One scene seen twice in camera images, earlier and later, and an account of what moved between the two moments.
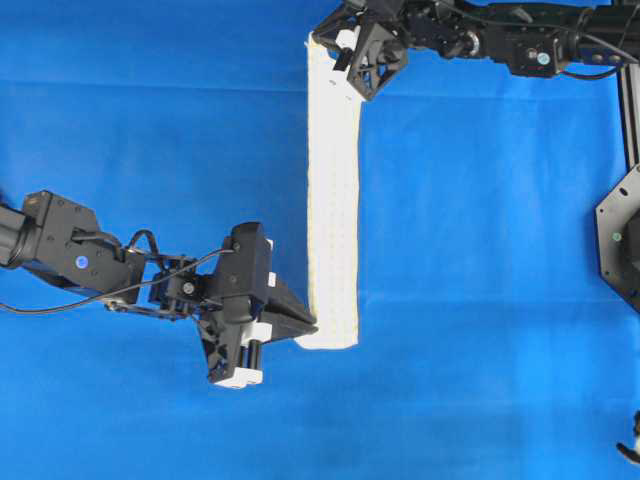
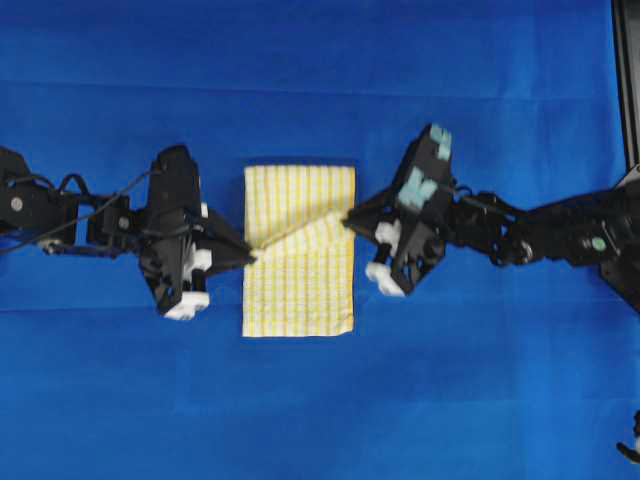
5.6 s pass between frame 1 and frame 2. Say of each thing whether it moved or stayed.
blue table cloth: stayed
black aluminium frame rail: stayed
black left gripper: moved
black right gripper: moved
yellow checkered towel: moved
